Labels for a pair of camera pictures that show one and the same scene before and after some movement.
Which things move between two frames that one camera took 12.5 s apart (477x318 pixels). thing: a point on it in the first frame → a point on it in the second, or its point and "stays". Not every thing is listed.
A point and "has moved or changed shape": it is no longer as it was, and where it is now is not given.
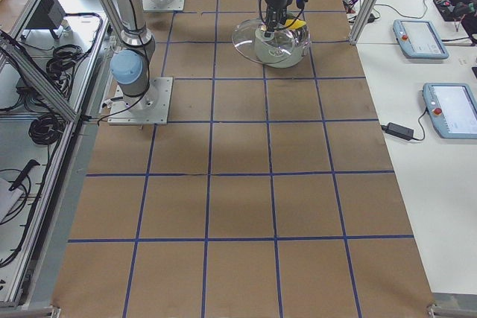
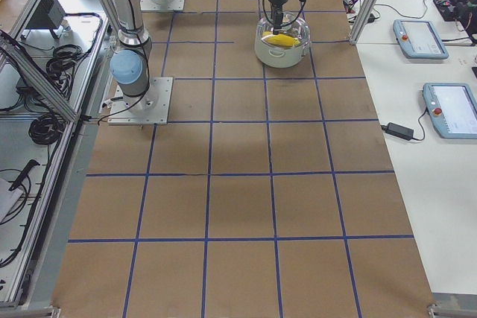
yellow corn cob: [298, 24] → [279, 39]
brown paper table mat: [268, 194] stays
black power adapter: [399, 130] stays
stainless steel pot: [286, 48] stays
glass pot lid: [285, 46] has moved or changed shape
